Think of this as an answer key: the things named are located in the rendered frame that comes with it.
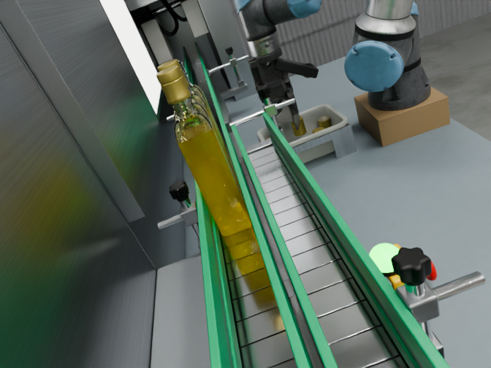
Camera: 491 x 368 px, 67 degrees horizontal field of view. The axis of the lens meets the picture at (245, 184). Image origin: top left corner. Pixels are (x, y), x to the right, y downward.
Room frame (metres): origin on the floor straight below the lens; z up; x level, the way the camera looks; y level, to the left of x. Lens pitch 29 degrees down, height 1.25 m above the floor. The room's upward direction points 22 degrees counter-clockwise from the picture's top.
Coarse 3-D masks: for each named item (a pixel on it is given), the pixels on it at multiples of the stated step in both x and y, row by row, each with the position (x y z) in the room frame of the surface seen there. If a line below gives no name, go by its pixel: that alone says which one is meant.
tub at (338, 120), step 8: (328, 104) 0.99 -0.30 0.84; (304, 112) 1.00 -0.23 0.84; (312, 112) 1.00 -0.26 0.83; (320, 112) 1.00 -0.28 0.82; (328, 112) 0.97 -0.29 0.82; (336, 112) 0.91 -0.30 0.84; (304, 120) 1.00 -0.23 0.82; (312, 120) 1.00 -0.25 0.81; (336, 120) 0.91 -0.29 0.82; (344, 120) 0.85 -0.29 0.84; (264, 128) 1.01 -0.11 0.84; (288, 128) 1.00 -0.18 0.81; (312, 128) 1.00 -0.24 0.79; (328, 128) 0.84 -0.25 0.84; (336, 128) 0.84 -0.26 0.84; (264, 136) 1.00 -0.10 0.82; (288, 136) 1.00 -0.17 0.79; (304, 136) 1.00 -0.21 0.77; (312, 136) 0.84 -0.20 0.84; (296, 144) 0.84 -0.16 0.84
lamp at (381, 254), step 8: (376, 248) 0.39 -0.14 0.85; (384, 248) 0.38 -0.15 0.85; (392, 248) 0.38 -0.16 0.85; (376, 256) 0.38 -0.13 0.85; (384, 256) 0.37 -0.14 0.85; (392, 256) 0.37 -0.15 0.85; (376, 264) 0.37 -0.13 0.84; (384, 264) 0.36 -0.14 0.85; (384, 272) 0.36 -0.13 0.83; (392, 272) 0.36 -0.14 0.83
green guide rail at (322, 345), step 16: (240, 144) 0.67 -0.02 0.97; (256, 176) 0.52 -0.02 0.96; (256, 192) 0.48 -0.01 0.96; (272, 224) 0.39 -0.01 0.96; (288, 256) 0.32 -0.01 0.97; (288, 272) 0.30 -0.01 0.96; (304, 288) 0.27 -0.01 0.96; (304, 304) 0.25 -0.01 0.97; (320, 336) 0.21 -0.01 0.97; (320, 352) 0.20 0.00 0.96
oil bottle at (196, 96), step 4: (196, 92) 0.67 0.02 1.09; (192, 96) 0.65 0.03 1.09; (196, 96) 0.64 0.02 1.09; (200, 96) 0.65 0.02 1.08; (196, 100) 0.64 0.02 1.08; (200, 100) 0.64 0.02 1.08; (204, 100) 0.66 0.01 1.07; (204, 104) 0.64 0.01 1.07; (208, 108) 0.68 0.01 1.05; (208, 112) 0.64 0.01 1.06; (212, 120) 0.64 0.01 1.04; (216, 128) 0.67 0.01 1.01; (216, 132) 0.64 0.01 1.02; (220, 140) 0.64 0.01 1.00; (224, 148) 0.65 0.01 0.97; (228, 156) 0.67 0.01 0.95; (228, 160) 0.64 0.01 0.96; (232, 168) 0.65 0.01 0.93; (236, 176) 0.66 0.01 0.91; (240, 188) 0.64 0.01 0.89
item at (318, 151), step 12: (336, 132) 0.84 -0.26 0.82; (348, 132) 0.84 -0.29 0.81; (300, 144) 0.85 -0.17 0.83; (312, 144) 0.84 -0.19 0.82; (324, 144) 0.84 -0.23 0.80; (336, 144) 0.84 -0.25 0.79; (348, 144) 0.84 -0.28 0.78; (300, 156) 0.84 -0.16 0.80; (312, 156) 0.84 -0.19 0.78; (324, 156) 0.84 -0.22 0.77; (336, 156) 0.84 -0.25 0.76; (312, 168) 0.84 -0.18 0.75
